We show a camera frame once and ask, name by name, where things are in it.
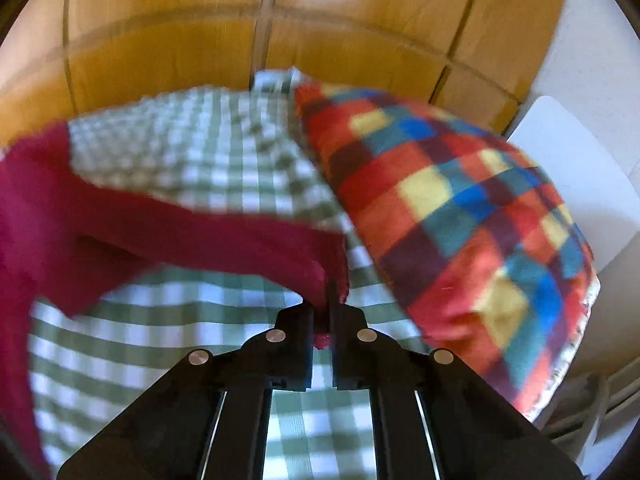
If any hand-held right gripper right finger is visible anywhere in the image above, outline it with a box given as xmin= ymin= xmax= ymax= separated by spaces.
xmin=326 ymin=282 xmax=584 ymax=480

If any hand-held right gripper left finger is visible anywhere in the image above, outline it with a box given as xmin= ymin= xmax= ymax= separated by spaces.
xmin=57 ymin=304 xmax=316 ymax=480

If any dark red cloth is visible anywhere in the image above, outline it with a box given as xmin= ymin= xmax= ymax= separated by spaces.
xmin=0 ymin=122 xmax=350 ymax=480

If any colourful plaid cloth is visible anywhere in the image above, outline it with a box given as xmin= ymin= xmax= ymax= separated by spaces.
xmin=294 ymin=81 xmax=601 ymax=423

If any green checked bed sheet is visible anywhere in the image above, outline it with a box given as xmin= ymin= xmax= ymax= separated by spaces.
xmin=27 ymin=67 xmax=546 ymax=480

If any grey metal rack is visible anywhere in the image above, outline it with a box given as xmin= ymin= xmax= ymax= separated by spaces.
xmin=542 ymin=372 xmax=640 ymax=443

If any white chair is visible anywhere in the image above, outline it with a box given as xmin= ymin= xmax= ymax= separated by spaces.
xmin=505 ymin=95 xmax=640 ymax=281

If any wooden wardrobe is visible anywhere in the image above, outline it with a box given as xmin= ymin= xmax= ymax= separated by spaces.
xmin=0 ymin=0 xmax=574 ymax=161

